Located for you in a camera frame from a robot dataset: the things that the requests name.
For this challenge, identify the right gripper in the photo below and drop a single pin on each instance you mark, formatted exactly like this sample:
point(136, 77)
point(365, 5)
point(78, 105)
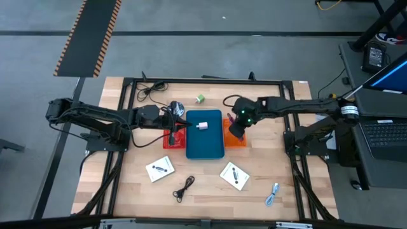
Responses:
point(238, 130)

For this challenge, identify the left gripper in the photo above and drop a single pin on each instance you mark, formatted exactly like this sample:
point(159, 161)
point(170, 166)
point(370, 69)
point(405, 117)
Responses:
point(168, 121)

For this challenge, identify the white pink charger plug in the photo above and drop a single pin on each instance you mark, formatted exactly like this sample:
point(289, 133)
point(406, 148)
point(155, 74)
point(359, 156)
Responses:
point(202, 126)

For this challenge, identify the green charger plug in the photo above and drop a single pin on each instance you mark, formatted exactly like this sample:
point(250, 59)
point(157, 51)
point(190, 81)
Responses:
point(200, 98)

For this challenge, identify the white printed box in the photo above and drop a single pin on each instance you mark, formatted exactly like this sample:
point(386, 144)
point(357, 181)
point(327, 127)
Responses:
point(234, 176)
point(160, 169)

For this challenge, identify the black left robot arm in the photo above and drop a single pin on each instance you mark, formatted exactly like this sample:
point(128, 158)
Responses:
point(95, 114)

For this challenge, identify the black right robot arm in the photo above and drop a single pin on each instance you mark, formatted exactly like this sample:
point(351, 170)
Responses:
point(302, 106)

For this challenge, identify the blue plastic bin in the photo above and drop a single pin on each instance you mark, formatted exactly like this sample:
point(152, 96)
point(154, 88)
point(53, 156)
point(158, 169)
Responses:
point(205, 143)

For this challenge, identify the orange mesh basket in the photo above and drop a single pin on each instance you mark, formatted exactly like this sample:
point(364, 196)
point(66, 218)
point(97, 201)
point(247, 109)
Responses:
point(226, 136)

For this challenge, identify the silver round puck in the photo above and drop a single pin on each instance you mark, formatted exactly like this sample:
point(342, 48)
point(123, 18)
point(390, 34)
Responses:
point(181, 109)

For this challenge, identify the red mesh basket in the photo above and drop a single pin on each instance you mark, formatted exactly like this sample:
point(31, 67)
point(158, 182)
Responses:
point(181, 141)

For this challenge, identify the black orange-striped floor mat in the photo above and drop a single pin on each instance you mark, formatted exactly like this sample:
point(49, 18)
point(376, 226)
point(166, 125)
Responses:
point(87, 38)

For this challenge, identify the black floor strip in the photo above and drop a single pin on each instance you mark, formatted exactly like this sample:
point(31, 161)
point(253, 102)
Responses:
point(51, 178)

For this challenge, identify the grey side desk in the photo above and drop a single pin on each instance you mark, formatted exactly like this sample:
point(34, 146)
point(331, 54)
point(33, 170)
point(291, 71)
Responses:
point(381, 106)

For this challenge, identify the black laptop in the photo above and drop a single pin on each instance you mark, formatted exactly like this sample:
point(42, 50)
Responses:
point(384, 136)

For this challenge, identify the black stand leg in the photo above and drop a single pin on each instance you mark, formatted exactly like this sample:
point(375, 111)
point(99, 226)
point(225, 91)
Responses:
point(361, 46)

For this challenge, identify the blue-lit monitor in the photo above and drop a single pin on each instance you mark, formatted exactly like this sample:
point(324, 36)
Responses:
point(392, 78)

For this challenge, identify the black crossbeam with brackets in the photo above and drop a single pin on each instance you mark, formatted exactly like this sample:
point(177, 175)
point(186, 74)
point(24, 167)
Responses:
point(47, 222)

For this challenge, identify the grey chair base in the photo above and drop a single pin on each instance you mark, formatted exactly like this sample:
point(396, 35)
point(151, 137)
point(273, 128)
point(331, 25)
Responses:
point(11, 146)

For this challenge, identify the person's sneaker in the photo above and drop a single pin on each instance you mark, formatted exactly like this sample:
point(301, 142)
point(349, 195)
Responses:
point(386, 38)

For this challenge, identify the black frame clamp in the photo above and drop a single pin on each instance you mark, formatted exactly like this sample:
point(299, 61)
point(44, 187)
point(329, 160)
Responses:
point(252, 76)
point(144, 76)

